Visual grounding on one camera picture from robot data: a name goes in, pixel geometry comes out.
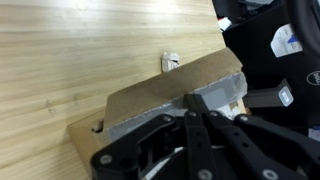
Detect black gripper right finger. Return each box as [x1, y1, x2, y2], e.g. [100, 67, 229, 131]
[195, 94, 320, 180]

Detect brown cardboard box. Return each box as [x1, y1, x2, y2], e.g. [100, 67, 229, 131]
[67, 47, 249, 178]

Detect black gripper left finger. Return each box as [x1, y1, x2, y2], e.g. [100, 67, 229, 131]
[89, 94, 218, 180]

